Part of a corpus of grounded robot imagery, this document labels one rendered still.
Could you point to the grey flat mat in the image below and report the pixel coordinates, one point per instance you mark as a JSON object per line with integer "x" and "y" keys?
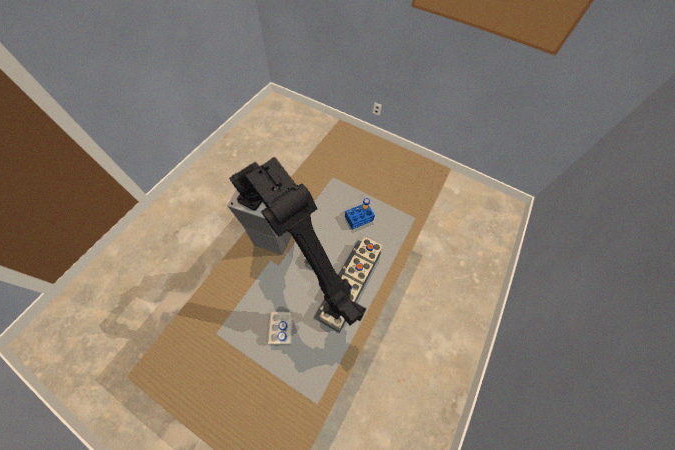
{"x": 316, "y": 350}

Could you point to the blue tube rack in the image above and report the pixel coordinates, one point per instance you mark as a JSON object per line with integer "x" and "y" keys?
{"x": 360, "y": 217}

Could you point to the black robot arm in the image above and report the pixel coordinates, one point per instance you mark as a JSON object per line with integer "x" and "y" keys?
{"x": 288, "y": 209}

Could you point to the white tube rack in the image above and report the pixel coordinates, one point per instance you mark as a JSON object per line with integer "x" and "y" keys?
{"x": 284, "y": 316}

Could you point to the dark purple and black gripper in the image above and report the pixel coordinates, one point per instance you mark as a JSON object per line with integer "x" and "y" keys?
{"x": 329, "y": 310}

